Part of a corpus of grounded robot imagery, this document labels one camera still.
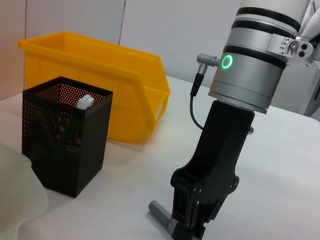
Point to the black mesh pen holder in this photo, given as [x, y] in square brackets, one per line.
[62, 150]

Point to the grey marker pen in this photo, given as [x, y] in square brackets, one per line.
[160, 212]

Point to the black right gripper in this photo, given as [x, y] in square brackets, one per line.
[220, 150]

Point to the white robot torso shell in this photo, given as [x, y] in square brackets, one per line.
[312, 25]

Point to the yellow plastic bin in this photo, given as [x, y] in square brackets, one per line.
[100, 65]

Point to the green utility knife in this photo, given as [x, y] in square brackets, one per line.
[85, 102]

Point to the pale green glass fruit plate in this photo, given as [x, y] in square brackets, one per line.
[17, 187]

